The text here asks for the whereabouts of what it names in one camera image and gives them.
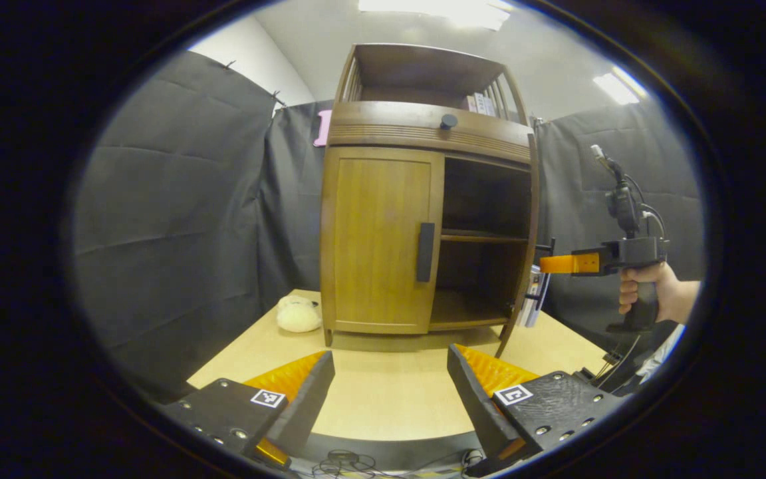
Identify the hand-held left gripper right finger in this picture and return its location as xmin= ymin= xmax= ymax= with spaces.
xmin=447 ymin=343 xmax=626 ymax=476

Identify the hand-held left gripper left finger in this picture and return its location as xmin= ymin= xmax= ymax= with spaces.
xmin=164 ymin=351 xmax=336 ymax=470

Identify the wooden cabinet door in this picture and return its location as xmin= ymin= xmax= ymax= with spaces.
xmin=321 ymin=146 xmax=445 ymax=335
xmin=495 ymin=133 xmax=541 ymax=358

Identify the black door handle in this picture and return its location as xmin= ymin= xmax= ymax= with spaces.
xmin=416 ymin=222 xmax=436 ymax=283

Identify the wooden double-door shoe cabinet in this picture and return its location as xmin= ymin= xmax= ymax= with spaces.
xmin=320 ymin=43 xmax=541 ymax=358

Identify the white book with dark print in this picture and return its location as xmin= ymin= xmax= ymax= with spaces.
xmin=533 ymin=269 xmax=551 ymax=315

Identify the cream plush toy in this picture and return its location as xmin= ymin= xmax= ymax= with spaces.
xmin=275 ymin=295 xmax=322 ymax=333

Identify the person's white garment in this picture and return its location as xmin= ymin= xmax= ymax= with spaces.
xmin=636 ymin=325 xmax=686 ymax=383

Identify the small ceiling light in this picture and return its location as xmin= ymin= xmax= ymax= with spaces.
xmin=592 ymin=67 xmax=650 ymax=106

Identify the black backdrop cloth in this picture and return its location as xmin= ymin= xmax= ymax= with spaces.
xmin=70 ymin=50 xmax=706 ymax=387

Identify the large ceiling light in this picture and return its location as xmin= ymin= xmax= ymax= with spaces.
xmin=356 ymin=0 xmax=517 ymax=31

